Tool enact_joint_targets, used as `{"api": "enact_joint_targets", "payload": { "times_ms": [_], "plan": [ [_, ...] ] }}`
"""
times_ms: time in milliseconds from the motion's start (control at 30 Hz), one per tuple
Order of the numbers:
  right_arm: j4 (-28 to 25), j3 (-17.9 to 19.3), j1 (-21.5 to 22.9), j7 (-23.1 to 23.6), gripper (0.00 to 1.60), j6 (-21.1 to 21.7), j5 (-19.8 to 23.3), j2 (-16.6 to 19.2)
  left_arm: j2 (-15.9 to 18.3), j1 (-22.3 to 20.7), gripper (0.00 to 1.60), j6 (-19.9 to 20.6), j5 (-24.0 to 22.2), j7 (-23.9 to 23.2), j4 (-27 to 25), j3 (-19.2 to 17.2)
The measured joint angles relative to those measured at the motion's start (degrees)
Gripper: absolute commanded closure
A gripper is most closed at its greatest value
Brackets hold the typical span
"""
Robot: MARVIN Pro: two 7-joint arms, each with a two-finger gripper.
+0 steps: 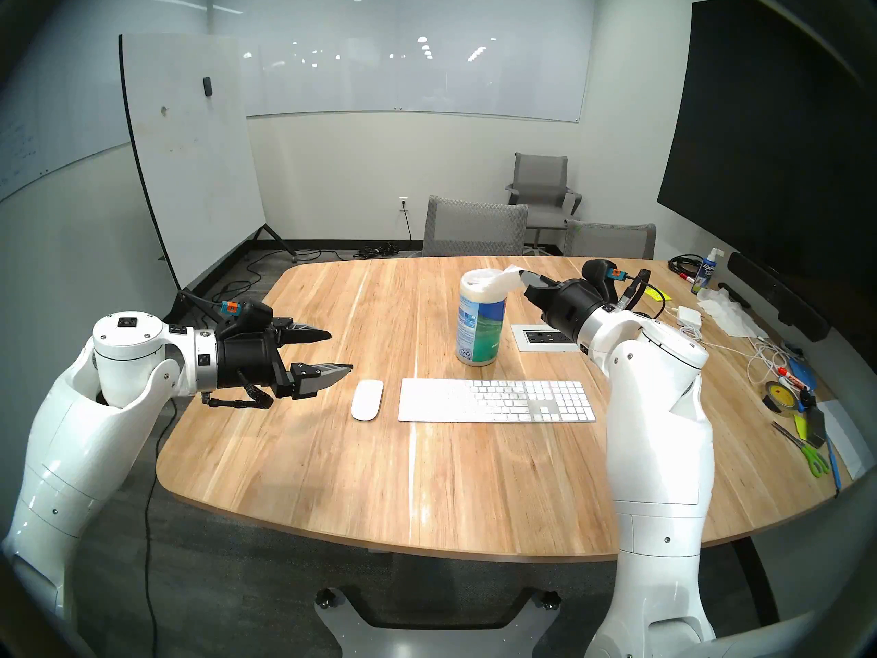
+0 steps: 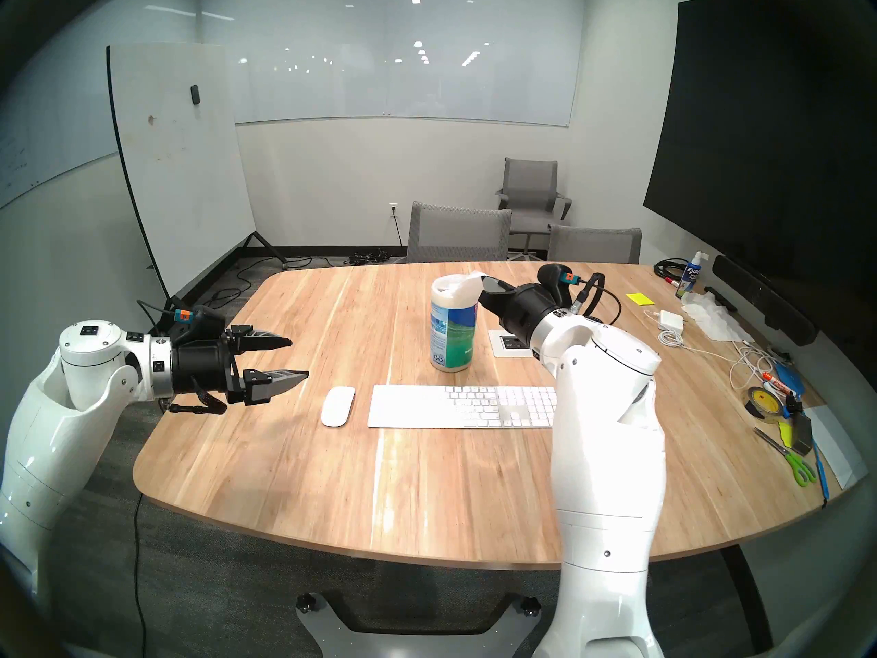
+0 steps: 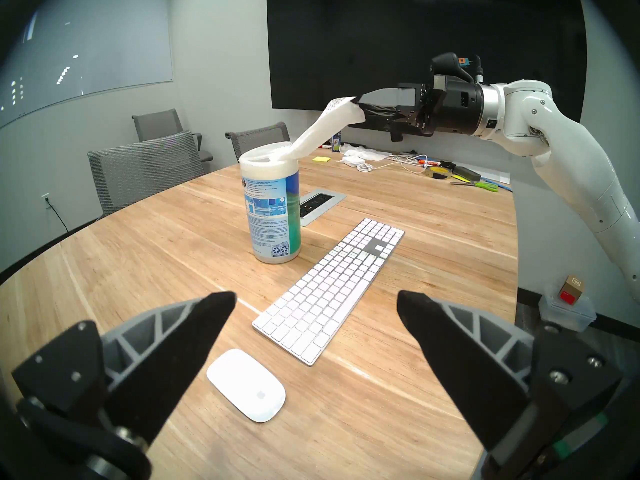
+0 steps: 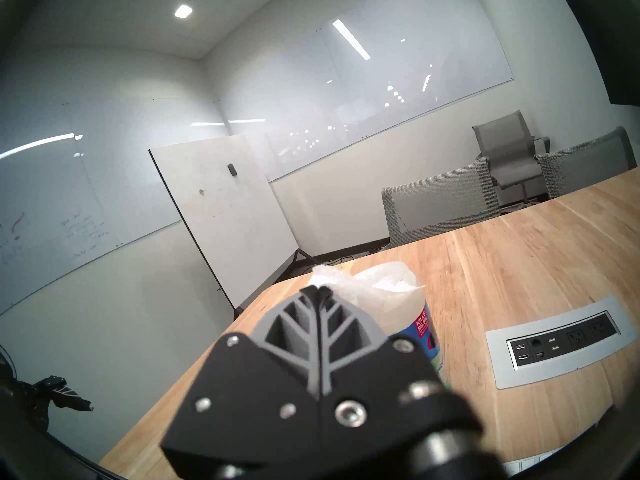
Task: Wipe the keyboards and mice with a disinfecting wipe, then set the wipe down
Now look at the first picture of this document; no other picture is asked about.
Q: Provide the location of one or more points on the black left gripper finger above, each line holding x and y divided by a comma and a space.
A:
322, 374
308, 333

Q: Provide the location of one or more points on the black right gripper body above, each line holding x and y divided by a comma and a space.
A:
575, 308

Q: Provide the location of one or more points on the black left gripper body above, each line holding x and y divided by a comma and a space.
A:
246, 358

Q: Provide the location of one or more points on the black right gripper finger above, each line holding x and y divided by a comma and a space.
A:
538, 278
538, 297

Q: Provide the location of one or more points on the white disinfecting wipe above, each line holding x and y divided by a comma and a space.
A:
503, 279

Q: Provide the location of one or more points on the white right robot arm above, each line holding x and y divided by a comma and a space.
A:
658, 458

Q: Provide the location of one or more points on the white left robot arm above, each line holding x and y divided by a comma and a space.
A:
75, 444

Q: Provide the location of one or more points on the disinfecting wipes canister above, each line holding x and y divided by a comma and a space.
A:
479, 327

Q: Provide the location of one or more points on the silver table power outlet box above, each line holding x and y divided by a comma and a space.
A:
541, 338

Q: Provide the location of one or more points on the grey mesh office chair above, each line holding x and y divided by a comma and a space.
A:
473, 226
610, 240

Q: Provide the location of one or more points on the yellow sticky note pad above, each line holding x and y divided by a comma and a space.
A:
659, 295

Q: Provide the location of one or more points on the grey office chair with armrests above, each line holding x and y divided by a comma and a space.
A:
541, 181

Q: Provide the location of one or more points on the white slim keyboard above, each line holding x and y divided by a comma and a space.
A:
493, 399

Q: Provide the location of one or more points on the white power adapter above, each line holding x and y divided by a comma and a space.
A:
688, 315

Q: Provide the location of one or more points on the whiteboard cleaner spray bottle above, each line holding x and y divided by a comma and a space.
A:
706, 273

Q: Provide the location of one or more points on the crumpled white tissue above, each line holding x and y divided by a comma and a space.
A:
730, 314

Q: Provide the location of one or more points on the mobile whiteboard on stand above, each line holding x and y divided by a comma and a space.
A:
192, 163

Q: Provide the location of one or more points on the black video conference bar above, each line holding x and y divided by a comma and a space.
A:
781, 297

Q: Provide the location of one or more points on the black and yellow tape roll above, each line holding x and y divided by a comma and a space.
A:
781, 397

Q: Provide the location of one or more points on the white marker with red label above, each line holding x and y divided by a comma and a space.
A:
795, 378

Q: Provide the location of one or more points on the blue pouch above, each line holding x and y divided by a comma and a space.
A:
803, 374

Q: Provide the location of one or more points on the blue pen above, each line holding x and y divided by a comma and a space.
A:
834, 461

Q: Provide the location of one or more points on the black table leg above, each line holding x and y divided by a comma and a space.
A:
757, 581

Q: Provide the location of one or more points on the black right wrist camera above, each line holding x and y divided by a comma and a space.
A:
603, 276

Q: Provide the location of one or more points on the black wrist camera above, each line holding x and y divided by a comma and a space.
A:
250, 312
603, 276

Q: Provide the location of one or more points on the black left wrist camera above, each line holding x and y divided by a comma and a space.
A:
250, 312

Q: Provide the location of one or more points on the large black wall screen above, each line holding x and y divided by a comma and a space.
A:
767, 149

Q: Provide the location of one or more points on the glass wall board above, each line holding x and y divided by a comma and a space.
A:
425, 53
48, 129

